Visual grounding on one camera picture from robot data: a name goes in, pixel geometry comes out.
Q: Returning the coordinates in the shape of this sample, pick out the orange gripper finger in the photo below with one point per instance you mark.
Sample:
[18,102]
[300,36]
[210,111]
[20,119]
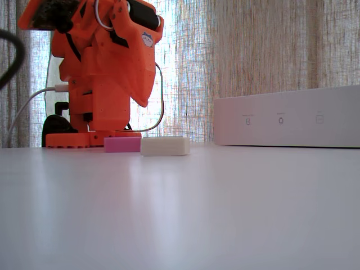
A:
[119,66]

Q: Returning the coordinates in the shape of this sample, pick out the white cardboard bin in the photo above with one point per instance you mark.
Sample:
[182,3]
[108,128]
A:
[295,129]

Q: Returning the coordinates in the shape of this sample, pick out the orange gripper finger with sticker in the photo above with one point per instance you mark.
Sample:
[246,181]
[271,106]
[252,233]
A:
[143,60]

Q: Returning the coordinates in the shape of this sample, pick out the beige woven curtain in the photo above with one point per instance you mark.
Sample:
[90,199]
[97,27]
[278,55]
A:
[253,56]

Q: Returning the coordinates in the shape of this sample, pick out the pink cuboid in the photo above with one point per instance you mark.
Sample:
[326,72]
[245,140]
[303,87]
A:
[121,144]

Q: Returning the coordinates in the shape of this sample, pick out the white cuboid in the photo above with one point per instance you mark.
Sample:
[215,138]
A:
[164,146]

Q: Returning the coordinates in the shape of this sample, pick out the white fabric sheet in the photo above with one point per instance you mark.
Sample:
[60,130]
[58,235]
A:
[53,76]

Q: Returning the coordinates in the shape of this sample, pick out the black table clamp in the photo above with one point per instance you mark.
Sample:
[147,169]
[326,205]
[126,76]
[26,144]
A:
[57,126]

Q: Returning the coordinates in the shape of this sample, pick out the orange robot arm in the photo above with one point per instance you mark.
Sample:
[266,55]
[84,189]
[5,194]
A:
[109,104]

